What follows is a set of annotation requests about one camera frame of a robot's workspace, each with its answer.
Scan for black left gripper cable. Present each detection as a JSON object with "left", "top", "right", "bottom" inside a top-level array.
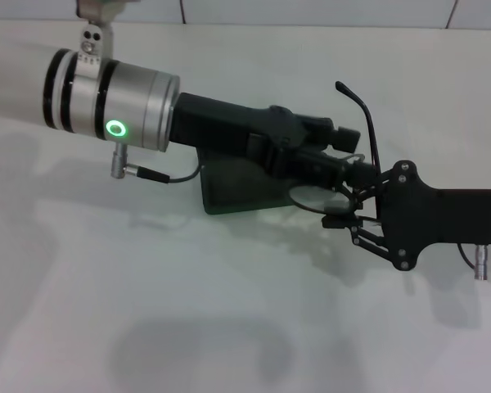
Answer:
[{"left": 112, "top": 142, "right": 202, "bottom": 186}]

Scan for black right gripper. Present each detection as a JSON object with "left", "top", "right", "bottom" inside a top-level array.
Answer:
[{"left": 321, "top": 159, "right": 491, "bottom": 273}]

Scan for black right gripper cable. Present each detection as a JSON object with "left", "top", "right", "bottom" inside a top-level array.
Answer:
[{"left": 457, "top": 243, "right": 491, "bottom": 282}]

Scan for green glasses case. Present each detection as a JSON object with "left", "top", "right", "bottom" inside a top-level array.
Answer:
[{"left": 198, "top": 145, "right": 313, "bottom": 216}]

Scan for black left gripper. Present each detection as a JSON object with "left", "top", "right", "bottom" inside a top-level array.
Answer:
[{"left": 169, "top": 92, "right": 381, "bottom": 194}]

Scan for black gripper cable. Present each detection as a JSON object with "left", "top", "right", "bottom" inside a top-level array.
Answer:
[
  {"left": 457, "top": 243, "right": 491, "bottom": 282},
  {"left": 112, "top": 142, "right": 202, "bottom": 186}
]

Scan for black glasses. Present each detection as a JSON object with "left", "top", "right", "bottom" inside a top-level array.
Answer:
[{"left": 288, "top": 80, "right": 385, "bottom": 215}]

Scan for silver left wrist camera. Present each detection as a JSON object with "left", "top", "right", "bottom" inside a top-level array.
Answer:
[{"left": 75, "top": 0, "right": 126, "bottom": 66}]

